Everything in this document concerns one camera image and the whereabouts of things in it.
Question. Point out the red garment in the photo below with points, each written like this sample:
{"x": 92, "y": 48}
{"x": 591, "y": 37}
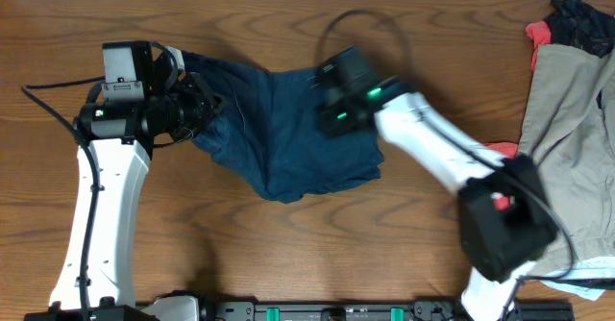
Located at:
{"x": 540, "y": 34}

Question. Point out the white light blue garment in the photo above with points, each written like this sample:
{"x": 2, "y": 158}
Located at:
{"x": 589, "y": 280}

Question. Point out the beige khaki garment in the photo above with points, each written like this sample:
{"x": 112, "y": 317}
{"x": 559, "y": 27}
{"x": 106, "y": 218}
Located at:
{"x": 568, "y": 130}

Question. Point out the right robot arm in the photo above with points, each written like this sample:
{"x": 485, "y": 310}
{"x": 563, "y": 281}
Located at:
{"x": 505, "y": 222}

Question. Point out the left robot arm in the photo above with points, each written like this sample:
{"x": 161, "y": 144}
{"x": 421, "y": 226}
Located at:
{"x": 115, "y": 146}

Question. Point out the black patterned garment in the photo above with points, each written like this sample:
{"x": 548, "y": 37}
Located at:
{"x": 577, "y": 24}

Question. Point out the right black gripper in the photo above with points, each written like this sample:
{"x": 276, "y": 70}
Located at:
{"x": 328, "y": 100}

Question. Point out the dark blue denim shorts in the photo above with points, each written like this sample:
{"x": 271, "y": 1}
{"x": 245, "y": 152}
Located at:
{"x": 268, "y": 133}

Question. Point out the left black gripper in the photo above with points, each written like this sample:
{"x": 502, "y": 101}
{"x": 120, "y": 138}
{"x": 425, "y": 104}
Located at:
{"x": 200, "y": 103}

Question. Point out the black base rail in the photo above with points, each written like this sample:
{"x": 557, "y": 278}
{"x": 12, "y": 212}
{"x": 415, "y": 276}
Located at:
{"x": 365, "y": 311}

